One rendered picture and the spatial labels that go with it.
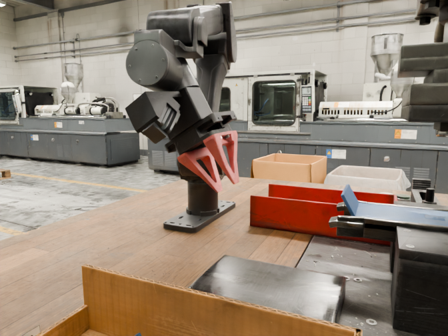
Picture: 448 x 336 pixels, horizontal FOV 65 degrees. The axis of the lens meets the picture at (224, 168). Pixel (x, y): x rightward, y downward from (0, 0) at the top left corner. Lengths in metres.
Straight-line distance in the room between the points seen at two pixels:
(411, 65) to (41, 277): 0.51
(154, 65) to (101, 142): 6.82
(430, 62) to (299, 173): 2.34
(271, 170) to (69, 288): 2.40
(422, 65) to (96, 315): 0.41
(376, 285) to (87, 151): 7.26
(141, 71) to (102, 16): 9.76
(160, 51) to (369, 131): 4.57
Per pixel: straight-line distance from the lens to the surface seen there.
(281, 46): 7.39
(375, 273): 0.53
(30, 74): 12.42
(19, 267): 0.58
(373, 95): 5.54
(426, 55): 0.42
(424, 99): 0.39
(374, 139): 4.94
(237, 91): 5.49
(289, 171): 2.74
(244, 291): 0.41
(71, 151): 7.94
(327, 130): 5.02
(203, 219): 0.68
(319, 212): 0.63
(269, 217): 0.65
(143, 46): 0.47
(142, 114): 0.46
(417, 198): 0.66
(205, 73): 0.75
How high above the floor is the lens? 1.11
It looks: 9 degrees down
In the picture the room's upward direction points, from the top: straight up
